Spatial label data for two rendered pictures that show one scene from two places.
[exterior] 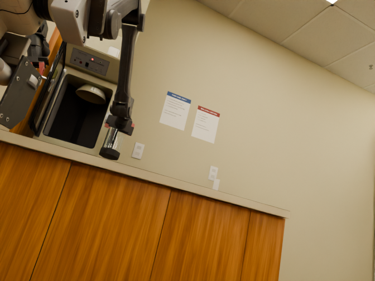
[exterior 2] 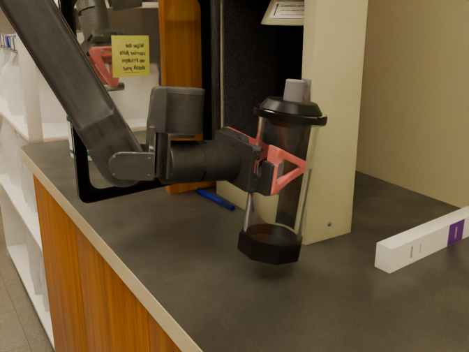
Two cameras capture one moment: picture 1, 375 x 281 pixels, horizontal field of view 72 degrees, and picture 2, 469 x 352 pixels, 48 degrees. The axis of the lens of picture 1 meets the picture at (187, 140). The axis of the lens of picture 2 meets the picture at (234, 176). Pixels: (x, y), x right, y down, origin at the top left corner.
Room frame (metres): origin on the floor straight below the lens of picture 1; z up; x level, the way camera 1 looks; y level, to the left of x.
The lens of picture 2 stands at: (1.06, -0.35, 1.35)
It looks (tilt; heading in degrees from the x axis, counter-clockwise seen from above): 18 degrees down; 77
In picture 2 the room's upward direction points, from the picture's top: straight up
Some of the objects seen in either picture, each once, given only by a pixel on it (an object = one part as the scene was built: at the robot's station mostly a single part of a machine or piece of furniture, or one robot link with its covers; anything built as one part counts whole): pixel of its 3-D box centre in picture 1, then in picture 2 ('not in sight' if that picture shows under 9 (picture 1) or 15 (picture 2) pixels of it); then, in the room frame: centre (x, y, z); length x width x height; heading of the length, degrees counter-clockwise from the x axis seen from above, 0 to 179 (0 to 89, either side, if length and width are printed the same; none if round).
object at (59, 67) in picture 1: (48, 90); (145, 91); (1.12, 0.68, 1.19); 0.30 x 0.01 x 0.40; 23
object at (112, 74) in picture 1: (96, 63); not in sight; (1.27, 0.58, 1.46); 0.32 x 0.12 x 0.10; 109
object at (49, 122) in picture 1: (80, 116); (308, 87); (1.44, 0.64, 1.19); 0.26 x 0.24 x 0.35; 109
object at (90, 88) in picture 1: (92, 93); (308, 8); (1.43, 0.61, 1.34); 0.18 x 0.18 x 0.05
